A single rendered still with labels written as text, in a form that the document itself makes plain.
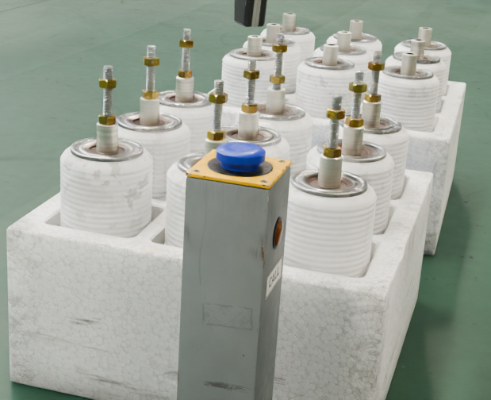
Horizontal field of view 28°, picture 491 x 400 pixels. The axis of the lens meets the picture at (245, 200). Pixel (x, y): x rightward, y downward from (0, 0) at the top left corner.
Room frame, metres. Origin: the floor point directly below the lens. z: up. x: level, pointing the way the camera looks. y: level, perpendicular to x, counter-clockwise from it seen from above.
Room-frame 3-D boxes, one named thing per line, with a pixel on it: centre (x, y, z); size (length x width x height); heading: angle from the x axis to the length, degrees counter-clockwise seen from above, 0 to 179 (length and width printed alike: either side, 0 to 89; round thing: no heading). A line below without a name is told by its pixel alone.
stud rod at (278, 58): (1.18, -0.03, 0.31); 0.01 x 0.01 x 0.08
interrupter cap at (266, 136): (1.07, 0.00, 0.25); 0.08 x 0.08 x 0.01
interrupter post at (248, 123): (1.07, 0.00, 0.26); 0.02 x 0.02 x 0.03
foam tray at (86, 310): (1.07, 0.00, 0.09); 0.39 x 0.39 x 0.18; 75
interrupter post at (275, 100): (1.18, -0.03, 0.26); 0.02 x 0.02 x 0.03
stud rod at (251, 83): (1.07, 0.00, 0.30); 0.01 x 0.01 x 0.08
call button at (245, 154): (0.77, 0.01, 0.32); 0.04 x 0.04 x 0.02
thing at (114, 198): (0.99, 0.15, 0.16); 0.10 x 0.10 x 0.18
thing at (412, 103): (1.45, -0.23, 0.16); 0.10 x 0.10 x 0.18
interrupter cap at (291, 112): (1.18, -0.03, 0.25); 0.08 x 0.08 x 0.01
